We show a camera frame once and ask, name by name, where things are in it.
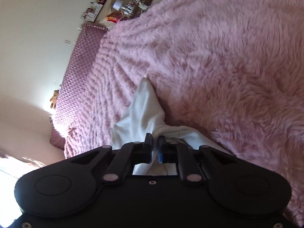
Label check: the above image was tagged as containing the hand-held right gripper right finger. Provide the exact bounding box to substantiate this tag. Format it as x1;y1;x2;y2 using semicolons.
158;136;236;185

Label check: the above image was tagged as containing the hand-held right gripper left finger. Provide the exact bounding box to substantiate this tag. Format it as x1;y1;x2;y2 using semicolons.
71;132;153;184

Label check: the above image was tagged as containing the white small garment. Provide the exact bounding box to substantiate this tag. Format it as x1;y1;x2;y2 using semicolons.
110;77;232;176

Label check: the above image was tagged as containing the pink quilted pillow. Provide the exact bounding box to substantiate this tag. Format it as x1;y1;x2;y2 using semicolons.
49;128;68;150

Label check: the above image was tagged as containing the pink quilted headboard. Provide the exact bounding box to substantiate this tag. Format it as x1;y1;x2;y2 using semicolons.
53;24;108;126

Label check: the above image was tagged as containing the pink fluffy blanket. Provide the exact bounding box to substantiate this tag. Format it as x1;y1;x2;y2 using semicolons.
64;0;304;221

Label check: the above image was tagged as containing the brown teddy bear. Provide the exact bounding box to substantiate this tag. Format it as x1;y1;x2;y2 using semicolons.
49;90;60;110

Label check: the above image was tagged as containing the red snack packet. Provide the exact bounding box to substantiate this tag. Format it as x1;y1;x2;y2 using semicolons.
106;13;119;24

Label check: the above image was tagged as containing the cluttered low table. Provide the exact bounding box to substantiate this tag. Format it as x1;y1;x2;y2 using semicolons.
121;0;157;17

